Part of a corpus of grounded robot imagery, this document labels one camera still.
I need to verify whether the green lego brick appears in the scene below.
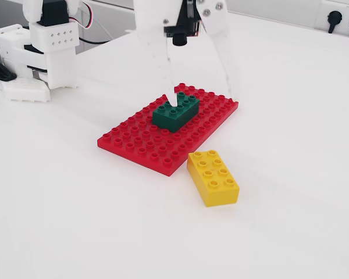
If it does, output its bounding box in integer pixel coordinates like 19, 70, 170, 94
152, 92, 201, 134

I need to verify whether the black power plug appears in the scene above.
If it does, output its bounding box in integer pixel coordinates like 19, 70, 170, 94
326, 10, 343, 34

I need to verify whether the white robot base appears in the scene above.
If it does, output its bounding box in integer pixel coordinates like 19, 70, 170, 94
0, 24, 51, 103

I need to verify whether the red lego baseplate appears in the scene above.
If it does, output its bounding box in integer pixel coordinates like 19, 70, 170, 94
97, 82, 240, 177

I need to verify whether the red white black servo wire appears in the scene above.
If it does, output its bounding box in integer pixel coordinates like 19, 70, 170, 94
69, 2, 94, 30

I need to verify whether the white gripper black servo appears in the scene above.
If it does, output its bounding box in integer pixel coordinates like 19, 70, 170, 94
133, 0, 241, 108

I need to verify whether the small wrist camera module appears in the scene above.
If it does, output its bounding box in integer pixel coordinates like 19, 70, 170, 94
162, 24, 201, 47

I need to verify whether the thick black cable bundle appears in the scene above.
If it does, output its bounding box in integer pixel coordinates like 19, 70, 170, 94
0, 56, 17, 82

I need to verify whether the white wall socket strip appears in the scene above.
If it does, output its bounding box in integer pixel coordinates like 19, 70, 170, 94
314, 0, 349, 37

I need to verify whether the yellow lego brick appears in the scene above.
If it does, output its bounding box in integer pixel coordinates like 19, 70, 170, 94
187, 149, 240, 208

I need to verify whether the thin black cable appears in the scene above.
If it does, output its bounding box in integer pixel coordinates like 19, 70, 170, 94
78, 37, 113, 45

